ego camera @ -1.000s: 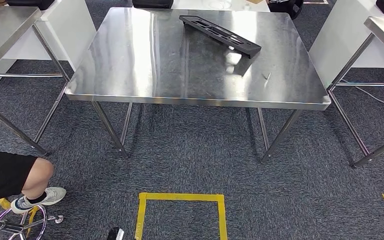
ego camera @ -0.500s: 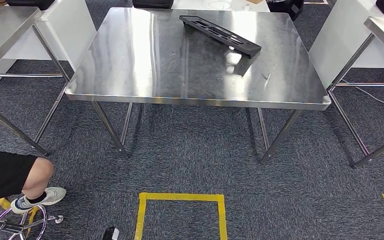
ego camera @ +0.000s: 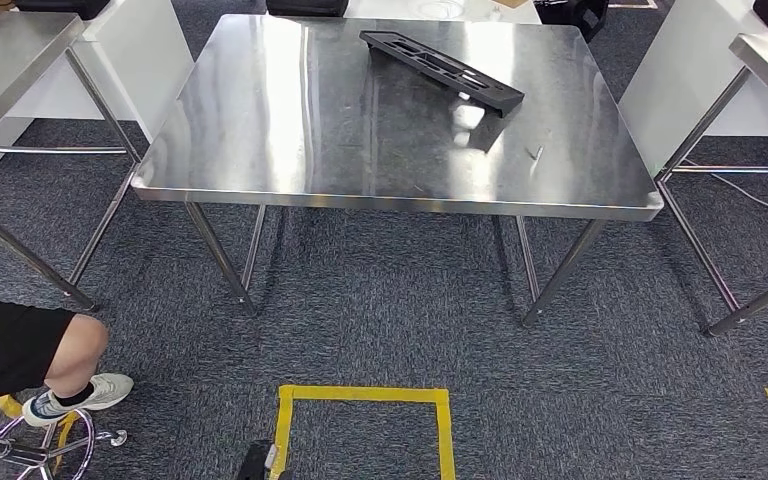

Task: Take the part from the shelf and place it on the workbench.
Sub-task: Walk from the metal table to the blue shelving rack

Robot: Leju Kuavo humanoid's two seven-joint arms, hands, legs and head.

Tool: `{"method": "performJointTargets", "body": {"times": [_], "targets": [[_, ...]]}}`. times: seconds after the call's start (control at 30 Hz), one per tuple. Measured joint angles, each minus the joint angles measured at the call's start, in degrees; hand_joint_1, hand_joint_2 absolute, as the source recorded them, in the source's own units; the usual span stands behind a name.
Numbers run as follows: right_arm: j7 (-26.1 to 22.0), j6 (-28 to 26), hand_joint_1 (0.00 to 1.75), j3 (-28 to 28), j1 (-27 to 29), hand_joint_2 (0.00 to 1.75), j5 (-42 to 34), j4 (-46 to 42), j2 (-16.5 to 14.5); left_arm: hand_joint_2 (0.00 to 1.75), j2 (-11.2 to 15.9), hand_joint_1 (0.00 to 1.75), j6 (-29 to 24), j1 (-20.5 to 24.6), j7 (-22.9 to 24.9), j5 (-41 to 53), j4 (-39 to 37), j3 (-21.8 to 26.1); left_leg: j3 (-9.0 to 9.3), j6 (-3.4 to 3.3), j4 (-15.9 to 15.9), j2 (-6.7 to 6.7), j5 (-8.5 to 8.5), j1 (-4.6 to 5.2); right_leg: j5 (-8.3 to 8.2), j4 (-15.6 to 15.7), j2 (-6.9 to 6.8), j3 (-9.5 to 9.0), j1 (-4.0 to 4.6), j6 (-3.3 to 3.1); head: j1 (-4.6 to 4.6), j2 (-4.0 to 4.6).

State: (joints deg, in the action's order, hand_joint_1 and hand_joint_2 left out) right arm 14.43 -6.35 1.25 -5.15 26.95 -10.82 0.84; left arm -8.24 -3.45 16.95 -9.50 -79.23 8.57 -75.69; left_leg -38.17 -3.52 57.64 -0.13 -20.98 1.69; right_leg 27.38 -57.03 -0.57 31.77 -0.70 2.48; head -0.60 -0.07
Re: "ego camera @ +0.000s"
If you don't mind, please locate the black plastic bumper bracket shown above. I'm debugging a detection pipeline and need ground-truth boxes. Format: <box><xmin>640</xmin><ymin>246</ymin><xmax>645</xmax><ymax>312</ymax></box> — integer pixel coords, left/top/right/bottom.
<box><xmin>359</xmin><ymin>29</ymin><xmax>526</xmax><ymax>119</ymax></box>

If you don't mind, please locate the white table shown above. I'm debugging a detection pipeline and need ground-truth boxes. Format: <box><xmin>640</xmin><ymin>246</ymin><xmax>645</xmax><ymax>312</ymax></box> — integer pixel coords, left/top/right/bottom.
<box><xmin>342</xmin><ymin>0</ymin><xmax>544</xmax><ymax>26</ymax></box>

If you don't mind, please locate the black zip case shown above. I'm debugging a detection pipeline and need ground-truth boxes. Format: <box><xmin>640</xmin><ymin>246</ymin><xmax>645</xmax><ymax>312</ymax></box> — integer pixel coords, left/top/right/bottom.
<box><xmin>265</xmin><ymin>0</ymin><xmax>350</xmax><ymax>18</ymax></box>

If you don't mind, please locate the person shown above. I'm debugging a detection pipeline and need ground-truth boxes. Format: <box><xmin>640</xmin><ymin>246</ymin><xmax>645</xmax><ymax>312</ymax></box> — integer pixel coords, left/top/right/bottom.
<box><xmin>532</xmin><ymin>0</ymin><xmax>611</xmax><ymax>44</ymax></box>
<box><xmin>0</xmin><ymin>293</ymin><xmax>136</xmax><ymax>432</ymax></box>

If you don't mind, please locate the white cabinet panel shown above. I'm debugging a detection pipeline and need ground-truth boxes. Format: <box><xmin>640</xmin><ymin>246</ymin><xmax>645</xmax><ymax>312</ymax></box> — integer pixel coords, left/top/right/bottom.
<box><xmin>0</xmin><ymin>0</ymin><xmax>195</xmax><ymax>178</ymax></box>
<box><xmin>617</xmin><ymin>0</ymin><xmax>768</xmax><ymax>179</ymax></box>

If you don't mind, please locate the chrome stool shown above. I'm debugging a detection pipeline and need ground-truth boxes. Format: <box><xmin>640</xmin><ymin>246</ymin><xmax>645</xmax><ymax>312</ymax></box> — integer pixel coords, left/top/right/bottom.
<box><xmin>0</xmin><ymin>408</ymin><xmax>128</xmax><ymax>480</ymax></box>

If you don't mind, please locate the yellow floor tape strip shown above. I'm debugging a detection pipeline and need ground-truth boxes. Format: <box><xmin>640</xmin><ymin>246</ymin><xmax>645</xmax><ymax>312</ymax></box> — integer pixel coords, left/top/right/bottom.
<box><xmin>0</xmin><ymin>394</ymin><xmax>81</xmax><ymax>473</ymax></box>

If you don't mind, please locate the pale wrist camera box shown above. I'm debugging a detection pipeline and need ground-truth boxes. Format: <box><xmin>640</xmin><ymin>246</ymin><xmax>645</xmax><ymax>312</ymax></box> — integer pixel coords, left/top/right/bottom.
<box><xmin>236</xmin><ymin>439</ymin><xmax>293</xmax><ymax>480</ymax></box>

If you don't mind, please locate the white power cable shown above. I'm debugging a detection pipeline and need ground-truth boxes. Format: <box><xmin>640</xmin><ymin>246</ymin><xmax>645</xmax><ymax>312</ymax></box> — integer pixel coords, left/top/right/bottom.
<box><xmin>682</xmin><ymin>158</ymin><xmax>768</xmax><ymax>233</ymax></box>

